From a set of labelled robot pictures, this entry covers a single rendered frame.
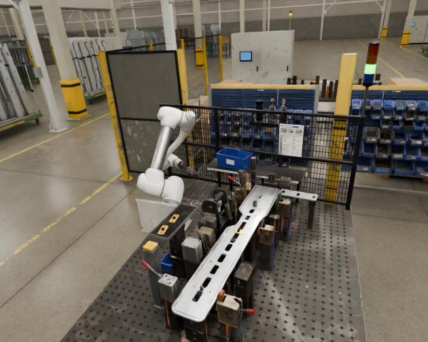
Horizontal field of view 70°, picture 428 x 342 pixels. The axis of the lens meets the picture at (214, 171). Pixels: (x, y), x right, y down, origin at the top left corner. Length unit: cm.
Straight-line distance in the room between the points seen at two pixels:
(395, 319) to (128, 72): 409
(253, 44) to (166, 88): 482
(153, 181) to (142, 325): 110
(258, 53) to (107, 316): 766
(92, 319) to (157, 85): 309
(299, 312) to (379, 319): 117
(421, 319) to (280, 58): 691
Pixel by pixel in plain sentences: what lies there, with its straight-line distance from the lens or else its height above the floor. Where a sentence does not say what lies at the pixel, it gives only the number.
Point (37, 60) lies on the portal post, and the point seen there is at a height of 172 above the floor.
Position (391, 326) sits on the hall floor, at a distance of 308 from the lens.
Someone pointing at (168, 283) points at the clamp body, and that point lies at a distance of 169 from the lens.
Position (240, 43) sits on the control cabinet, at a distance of 885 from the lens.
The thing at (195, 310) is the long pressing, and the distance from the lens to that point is 164.
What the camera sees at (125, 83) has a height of 157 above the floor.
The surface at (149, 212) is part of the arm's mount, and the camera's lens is 255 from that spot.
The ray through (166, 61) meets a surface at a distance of 425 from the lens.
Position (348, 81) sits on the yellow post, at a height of 181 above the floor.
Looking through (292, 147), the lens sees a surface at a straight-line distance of 279.
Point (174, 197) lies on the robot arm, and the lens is 257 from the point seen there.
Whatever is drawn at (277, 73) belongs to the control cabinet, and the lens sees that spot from 875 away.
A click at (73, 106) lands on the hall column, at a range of 955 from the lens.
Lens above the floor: 225
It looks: 26 degrees down
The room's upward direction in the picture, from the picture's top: 3 degrees counter-clockwise
